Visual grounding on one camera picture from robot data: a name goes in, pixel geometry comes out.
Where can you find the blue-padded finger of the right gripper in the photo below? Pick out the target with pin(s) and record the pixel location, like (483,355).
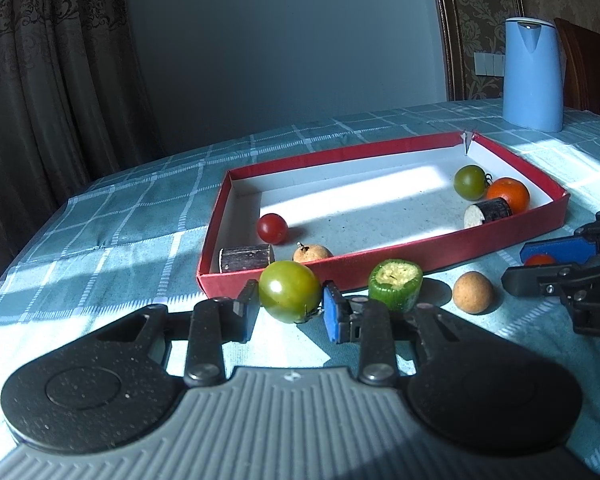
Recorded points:
(579,247)

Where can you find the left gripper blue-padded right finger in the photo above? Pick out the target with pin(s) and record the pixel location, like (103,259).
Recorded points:
(376,329)

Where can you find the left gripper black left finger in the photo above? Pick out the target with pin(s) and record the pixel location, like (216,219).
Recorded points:
(151,331)

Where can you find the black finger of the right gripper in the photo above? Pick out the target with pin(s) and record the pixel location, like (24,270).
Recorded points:
(551,281)

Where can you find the red cherry tomato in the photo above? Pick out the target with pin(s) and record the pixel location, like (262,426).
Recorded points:
(540,260)
(272,229)

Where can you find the green cucumber piece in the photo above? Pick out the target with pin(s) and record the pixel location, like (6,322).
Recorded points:
(396,283)

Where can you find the round brown longan fruit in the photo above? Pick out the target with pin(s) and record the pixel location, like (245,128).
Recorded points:
(473,293)

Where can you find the large green tomato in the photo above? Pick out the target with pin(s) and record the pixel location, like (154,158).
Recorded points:
(289,291)

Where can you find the small green tomato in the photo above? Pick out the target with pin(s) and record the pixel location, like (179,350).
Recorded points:
(471,182)

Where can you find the dark sugarcane piece left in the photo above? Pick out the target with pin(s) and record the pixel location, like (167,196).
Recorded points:
(241,258)

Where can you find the orange tangerine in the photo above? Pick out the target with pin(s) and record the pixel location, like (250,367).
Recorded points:
(514,192)

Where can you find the teal plaid tablecloth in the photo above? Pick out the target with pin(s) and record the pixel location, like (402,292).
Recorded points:
(136,237)

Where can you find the red cardboard box tray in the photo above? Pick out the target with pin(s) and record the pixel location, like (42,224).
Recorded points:
(370,202)

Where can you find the dark wooden chair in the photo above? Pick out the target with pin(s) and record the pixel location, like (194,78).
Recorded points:
(582,78)

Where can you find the blue electric kettle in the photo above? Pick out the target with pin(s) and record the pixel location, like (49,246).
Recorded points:
(532,87)

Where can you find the dark patterned curtain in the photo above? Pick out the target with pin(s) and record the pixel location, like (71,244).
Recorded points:
(73,108)

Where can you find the white wall switch panel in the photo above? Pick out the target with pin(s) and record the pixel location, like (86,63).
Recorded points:
(489,64)

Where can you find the dark wooden wall frame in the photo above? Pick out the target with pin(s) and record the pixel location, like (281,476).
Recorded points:
(452,49)

